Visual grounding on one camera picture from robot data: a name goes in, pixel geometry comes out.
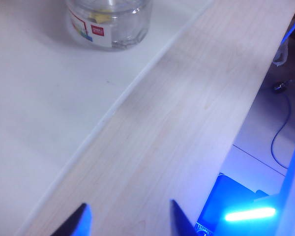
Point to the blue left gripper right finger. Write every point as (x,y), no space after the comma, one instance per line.
(179,223)

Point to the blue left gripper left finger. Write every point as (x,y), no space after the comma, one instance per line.
(81,221)

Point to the round transparent plastic jar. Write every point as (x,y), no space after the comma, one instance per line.
(100,37)

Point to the blue lit robot base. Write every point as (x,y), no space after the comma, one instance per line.
(226,191)

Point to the white desk riser board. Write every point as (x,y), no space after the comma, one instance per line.
(39,110)

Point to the white cloth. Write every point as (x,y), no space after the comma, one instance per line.
(281,56)

